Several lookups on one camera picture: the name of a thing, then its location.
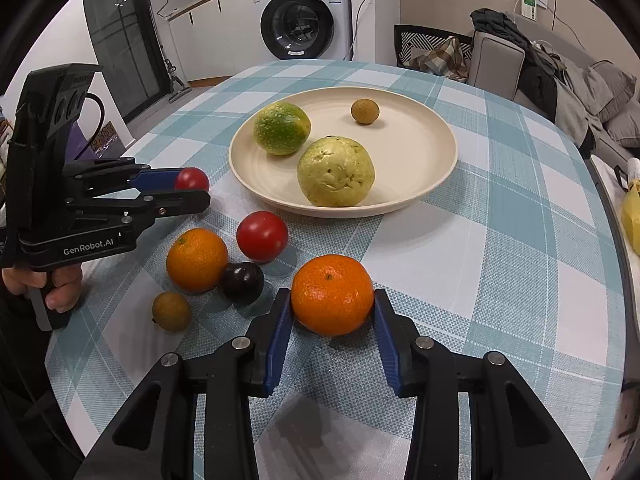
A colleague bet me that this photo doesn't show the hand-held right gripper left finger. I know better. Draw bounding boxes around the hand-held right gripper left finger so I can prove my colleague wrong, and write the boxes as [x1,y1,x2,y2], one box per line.
[87,287,293,480]

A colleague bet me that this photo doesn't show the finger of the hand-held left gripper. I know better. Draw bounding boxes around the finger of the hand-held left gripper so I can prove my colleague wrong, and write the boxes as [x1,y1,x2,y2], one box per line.
[62,157,191,196]
[65,189,212,233]

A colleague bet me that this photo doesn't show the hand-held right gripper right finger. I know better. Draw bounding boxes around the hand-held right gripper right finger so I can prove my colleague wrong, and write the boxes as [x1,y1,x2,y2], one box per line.
[372,288,593,480]

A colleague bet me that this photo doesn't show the small red tomato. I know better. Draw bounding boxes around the small red tomato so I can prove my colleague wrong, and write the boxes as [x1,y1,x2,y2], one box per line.
[175,167,211,193]

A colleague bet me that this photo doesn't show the orange mandarin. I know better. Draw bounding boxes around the orange mandarin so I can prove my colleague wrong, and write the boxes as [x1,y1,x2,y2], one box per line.
[166,228,229,295]
[290,254,375,337]

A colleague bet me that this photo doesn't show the green citrus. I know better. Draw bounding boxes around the green citrus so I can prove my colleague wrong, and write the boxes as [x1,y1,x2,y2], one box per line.
[252,101,312,156]

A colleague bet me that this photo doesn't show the yellow guava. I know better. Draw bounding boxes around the yellow guava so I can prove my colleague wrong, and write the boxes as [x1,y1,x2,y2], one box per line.
[296,135,376,208]

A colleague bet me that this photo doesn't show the cream round plate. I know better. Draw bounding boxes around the cream round plate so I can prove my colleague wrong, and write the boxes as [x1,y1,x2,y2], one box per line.
[228,86,459,219]

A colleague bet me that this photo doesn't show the brown longan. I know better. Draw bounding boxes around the brown longan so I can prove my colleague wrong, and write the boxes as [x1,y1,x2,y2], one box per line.
[350,98,380,125]
[152,291,192,332]

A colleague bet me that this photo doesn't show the person's left hand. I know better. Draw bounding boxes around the person's left hand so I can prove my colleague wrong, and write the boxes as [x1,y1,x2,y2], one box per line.
[1,264,85,315]

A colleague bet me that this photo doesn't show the purple printed bag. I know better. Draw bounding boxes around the purple printed bag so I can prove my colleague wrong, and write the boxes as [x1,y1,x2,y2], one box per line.
[65,120,122,157]

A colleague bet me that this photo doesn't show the dark purple plum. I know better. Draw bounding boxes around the dark purple plum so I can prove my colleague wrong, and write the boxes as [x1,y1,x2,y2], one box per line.
[220,262,265,306]

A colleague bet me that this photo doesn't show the large red tomato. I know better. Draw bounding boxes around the large red tomato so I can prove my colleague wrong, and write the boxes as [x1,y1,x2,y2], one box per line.
[236,211,289,264]

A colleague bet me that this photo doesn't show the floor mop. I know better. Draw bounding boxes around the floor mop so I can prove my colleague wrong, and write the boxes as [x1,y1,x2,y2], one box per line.
[159,40,192,104]

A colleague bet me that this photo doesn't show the teal checkered tablecloth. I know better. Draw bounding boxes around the teal checkered tablecloth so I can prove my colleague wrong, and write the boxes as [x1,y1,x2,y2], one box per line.
[45,59,628,480]

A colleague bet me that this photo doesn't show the dark glass door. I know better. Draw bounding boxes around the dark glass door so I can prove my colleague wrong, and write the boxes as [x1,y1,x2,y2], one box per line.
[82,0,168,122]

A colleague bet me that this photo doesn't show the white kitchen counter cabinet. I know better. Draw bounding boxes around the white kitchen counter cabinet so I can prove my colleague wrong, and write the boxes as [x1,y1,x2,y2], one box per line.
[167,0,263,83]

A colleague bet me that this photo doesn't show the person's dark clothing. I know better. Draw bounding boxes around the person's dark clothing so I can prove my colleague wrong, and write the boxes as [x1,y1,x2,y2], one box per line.
[0,292,88,466]

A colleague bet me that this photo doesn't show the white washing machine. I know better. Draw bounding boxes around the white washing machine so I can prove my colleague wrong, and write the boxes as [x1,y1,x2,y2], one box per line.
[250,0,353,62]

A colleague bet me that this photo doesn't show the black patterned chair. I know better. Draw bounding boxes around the black patterned chair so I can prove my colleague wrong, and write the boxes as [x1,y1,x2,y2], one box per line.
[393,24,473,81]

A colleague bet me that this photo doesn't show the yellow bag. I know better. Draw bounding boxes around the yellow bag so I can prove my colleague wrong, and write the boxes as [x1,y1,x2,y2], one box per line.
[620,182,640,256]

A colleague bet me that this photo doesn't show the white side table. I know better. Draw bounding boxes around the white side table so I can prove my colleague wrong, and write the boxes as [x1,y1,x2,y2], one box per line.
[590,154,640,271]

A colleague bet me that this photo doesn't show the plaid cloth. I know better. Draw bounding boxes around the plaid cloth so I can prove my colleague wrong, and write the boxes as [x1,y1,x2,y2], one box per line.
[417,36,471,81]

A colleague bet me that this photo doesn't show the grey sofa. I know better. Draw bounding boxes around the grey sofa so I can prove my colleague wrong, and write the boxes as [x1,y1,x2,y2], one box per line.
[467,10,640,161]

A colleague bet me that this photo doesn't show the white bottle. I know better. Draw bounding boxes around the white bottle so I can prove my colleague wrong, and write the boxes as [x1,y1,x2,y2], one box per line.
[612,157,640,193]

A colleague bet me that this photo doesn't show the dark clothes pile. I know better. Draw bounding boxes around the dark clothes pile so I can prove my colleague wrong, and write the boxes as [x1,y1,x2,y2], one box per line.
[470,8,568,121]

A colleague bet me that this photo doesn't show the grey pillow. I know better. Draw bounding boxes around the grey pillow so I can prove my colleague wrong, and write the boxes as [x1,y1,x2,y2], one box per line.
[582,60,638,121]
[605,97,640,148]

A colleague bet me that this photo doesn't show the thin hanging cable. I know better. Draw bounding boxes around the thin hanging cable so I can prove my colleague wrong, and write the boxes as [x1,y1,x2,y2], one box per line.
[350,0,376,61]

